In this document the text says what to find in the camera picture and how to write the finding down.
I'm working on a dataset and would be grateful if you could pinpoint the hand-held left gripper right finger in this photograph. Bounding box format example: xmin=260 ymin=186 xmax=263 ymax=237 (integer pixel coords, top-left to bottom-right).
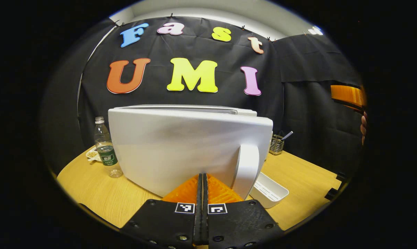
xmin=202 ymin=173 xmax=285 ymax=249

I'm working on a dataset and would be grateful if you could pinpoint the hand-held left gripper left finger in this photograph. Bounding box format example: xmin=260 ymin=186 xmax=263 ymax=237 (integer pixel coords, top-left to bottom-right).
xmin=120 ymin=173 xmax=203 ymax=249

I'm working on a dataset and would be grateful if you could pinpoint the white microwave oven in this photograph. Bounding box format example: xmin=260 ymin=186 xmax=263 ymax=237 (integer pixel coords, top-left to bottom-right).
xmin=108 ymin=104 xmax=274 ymax=200

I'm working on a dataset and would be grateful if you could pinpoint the white rectangular tray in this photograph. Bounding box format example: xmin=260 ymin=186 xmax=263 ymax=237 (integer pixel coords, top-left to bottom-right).
xmin=248 ymin=172 xmax=289 ymax=209

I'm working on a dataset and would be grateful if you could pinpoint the black backdrop cloth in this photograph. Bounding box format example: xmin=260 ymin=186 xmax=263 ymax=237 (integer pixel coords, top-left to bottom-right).
xmin=39 ymin=16 xmax=366 ymax=177

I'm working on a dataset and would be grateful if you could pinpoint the plastic water bottle green label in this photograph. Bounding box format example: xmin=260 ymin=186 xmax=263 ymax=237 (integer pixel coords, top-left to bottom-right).
xmin=94 ymin=117 xmax=123 ymax=178

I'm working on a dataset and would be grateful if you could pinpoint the white divided snack dish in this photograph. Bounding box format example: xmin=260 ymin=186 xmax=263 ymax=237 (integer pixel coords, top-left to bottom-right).
xmin=86 ymin=148 xmax=102 ymax=162

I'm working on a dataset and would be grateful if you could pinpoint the metal wire basket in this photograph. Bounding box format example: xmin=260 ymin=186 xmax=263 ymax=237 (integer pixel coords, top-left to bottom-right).
xmin=269 ymin=134 xmax=285 ymax=155

